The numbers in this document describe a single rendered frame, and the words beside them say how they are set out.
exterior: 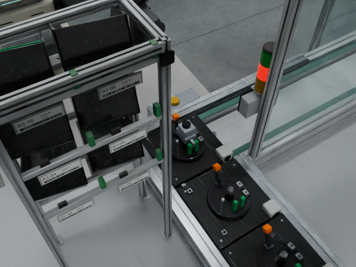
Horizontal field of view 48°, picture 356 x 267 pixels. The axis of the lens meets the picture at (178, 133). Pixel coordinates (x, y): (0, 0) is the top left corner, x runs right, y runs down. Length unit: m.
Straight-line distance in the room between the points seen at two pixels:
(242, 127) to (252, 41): 1.97
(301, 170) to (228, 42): 2.04
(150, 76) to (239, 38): 1.76
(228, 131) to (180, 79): 0.40
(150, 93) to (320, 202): 0.82
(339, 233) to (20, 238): 1.06
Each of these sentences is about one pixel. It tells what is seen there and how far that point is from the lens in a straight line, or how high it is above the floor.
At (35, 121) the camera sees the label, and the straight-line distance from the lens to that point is 0.70.
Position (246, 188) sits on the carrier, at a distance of 1.32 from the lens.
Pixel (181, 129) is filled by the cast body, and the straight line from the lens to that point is 1.32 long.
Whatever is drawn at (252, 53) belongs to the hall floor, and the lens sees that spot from 3.35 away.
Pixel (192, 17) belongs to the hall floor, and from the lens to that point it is 3.69.
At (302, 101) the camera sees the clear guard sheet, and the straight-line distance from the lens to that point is 1.40.
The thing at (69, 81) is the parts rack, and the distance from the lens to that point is 0.67.
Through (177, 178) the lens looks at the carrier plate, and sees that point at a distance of 1.34.
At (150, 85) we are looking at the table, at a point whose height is 0.86.
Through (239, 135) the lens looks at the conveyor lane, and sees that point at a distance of 1.54.
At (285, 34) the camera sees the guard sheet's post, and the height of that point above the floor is 1.49.
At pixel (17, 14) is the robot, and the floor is 1.20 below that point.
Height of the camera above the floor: 2.10
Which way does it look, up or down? 51 degrees down
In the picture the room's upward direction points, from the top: 1 degrees clockwise
